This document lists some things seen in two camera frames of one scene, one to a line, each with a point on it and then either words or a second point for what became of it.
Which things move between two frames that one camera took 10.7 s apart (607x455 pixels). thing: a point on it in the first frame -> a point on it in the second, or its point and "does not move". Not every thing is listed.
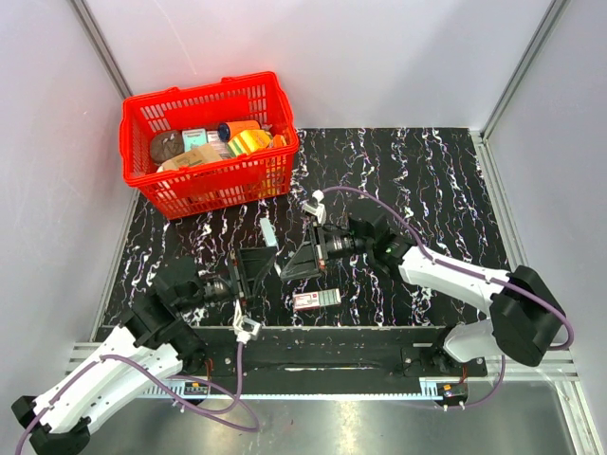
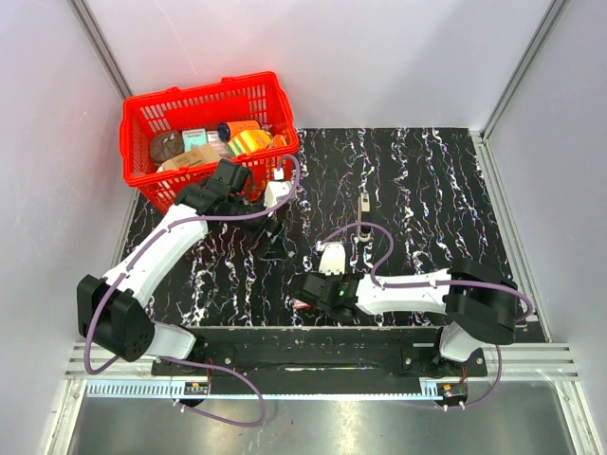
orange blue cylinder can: x=228 y=130 does not move
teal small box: x=193 y=137 does not move
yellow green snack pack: x=248 y=141 does not move
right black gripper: x=303 y=264 -> x=322 y=276
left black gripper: x=246 y=275 -> x=267 y=246
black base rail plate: x=343 y=353 does not move
